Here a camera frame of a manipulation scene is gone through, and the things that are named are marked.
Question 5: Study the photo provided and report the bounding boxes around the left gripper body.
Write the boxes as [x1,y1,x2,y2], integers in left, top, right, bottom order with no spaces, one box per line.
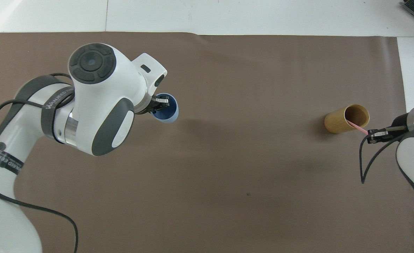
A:
[136,102,156,115]

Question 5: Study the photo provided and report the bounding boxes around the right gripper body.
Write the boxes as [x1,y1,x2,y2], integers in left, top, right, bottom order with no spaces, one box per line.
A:
[390,113,410,137]

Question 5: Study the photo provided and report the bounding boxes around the pink chopstick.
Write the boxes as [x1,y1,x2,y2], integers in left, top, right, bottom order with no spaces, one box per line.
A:
[347,120,369,134]

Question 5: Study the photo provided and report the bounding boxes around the blue cup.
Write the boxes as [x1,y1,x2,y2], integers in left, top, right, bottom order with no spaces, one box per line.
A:
[151,93,179,124]

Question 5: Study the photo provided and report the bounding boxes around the wooden cup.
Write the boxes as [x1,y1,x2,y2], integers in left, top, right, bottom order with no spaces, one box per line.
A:
[324,104,370,134]

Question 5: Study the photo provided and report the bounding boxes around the black cable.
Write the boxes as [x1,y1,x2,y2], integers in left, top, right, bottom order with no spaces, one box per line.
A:
[360,136,404,184]
[0,73,79,253]

